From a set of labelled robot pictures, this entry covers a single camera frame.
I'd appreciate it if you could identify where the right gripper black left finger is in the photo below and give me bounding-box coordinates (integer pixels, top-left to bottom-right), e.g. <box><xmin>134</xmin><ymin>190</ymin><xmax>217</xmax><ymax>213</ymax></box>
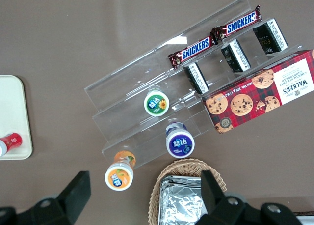
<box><xmin>0</xmin><ymin>170</ymin><xmax>92</xmax><ymax>225</ymax></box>

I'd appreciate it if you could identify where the green gum bottle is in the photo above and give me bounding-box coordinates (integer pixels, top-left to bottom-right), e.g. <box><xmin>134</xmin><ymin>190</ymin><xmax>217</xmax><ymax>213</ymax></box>
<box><xmin>143</xmin><ymin>87</ymin><xmax>170</xmax><ymax>117</ymax></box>

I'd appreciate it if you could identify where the Snickers chocolate bar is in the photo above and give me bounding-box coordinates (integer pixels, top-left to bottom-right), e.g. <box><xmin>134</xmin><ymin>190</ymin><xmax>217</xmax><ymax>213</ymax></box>
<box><xmin>210</xmin><ymin>4</ymin><xmax>262</xmax><ymax>41</ymax></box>
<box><xmin>167</xmin><ymin>35</ymin><xmax>219</xmax><ymax>70</ymax></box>

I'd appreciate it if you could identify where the clear acrylic stepped stand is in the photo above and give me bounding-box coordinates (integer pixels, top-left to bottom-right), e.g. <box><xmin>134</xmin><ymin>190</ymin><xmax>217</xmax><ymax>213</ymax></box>
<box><xmin>83</xmin><ymin>0</ymin><xmax>305</xmax><ymax>170</ymax></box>

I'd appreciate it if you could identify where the red Walkers cookie box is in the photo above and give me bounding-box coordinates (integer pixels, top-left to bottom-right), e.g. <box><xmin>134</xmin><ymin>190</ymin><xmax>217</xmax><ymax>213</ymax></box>
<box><xmin>201</xmin><ymin>49</ymin><xmax>314</xmax><ymax>135</ymax></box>

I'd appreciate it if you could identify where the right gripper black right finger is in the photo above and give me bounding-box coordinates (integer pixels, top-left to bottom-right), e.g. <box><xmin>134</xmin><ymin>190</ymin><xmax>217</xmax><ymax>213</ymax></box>
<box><xmin>193</xmin><ymin>169</ymin><xmax>303</xmax><ymax>225</ymax></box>

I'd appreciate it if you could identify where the white rectangular snack bin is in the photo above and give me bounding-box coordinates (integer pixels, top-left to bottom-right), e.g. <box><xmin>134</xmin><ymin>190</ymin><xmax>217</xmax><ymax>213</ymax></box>
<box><xmin>293</xmin><ymin>211</ymin><xmax>314</xmax><ymax>225</ymax></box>

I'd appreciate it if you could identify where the orange gum bottle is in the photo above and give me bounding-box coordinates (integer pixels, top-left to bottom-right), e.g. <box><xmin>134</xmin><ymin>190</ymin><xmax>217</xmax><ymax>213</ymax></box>
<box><xmin>104</xmin><ymin>150</ymin><xmax>136</xmax><ymax>192</ymax></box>

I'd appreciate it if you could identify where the blue gum bottle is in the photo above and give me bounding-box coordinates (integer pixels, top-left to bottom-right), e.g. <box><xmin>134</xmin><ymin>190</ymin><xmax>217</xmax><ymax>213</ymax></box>
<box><xmin>165</xmin><ymin>121</ymin><xmax>196</xmax><ymax>160</ymax></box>

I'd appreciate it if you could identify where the light wicker basket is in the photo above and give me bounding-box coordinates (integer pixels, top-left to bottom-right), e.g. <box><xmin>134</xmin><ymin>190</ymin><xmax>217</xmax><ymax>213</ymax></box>
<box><xmin>147</xmin><ymin>157</ymin><xmax>228</xmax><ymax>225</ymax></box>

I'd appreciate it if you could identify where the small black white box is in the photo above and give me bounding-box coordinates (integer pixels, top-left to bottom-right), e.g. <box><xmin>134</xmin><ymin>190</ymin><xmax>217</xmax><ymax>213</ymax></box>
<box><xmin>252</xmin><ymin>18</ymin><xmax>288</xmax><ymax>56</ymax></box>
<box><xmin>220</xmin><ymin>38</ymin><xmax>252</xmax><ymax>74</ymax></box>
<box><xmin>183</xmin><ymin>62</ymin><xmax>210</xmax><ymax>96</ymax></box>

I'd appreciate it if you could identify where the red gum bottle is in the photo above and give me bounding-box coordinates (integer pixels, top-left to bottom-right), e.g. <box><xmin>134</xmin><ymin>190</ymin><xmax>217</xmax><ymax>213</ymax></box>
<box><xmin>0</xmin><ymin>132</ymin><xmax>24</xmax><ymax>158</ymax></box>

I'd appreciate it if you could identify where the beige plastic tray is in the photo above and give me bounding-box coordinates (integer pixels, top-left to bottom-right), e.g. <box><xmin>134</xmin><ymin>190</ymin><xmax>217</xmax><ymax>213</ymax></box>
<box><xmin>0</xmin><ymin>74</ymin><xmax>33</xmax><ymax>161</ymax></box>

